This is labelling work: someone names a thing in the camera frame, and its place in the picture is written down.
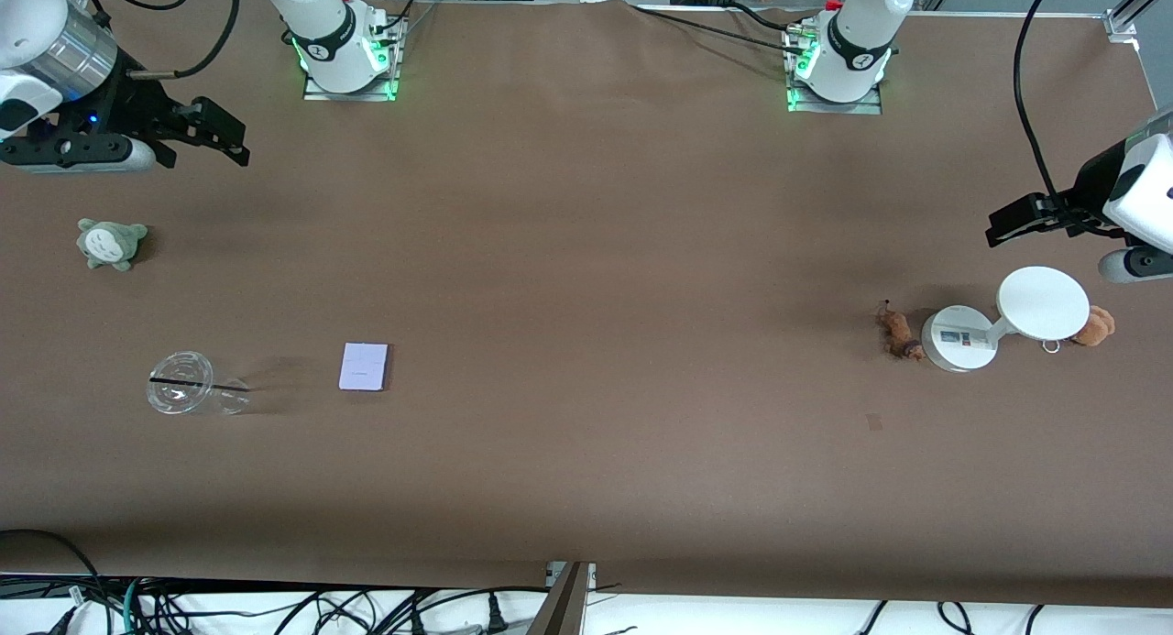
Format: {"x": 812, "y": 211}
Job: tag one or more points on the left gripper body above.
{"x": 1088, "y": 191}

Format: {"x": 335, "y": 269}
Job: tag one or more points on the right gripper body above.
{"x": 130, "y": 109}

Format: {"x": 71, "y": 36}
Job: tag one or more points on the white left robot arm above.
{"x": 861, "y": 30}

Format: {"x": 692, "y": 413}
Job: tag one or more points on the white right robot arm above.
{"x": 321, "y": 21}

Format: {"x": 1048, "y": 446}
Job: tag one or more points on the grey totoro plush toy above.
{"x": 110, "y": 243}

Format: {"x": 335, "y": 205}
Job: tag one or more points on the black drinking straw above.
{"x": 220, "y": 385}

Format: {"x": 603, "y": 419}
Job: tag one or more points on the clear plastic cup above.
{"x": 183, "y": 399}

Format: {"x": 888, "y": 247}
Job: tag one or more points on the black power plug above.
{"x": 496, "y": 617}

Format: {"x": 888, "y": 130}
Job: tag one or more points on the dark wooden beam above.
{"x": 561, "y": 612}

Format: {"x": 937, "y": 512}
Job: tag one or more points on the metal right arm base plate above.
{"x": 348, "y": 95}

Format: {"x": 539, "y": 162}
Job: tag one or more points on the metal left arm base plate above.
{"x": 834, "y": 108}

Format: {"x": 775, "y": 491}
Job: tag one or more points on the silver metal clamp bracket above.
{"x": 573, "y": 573}

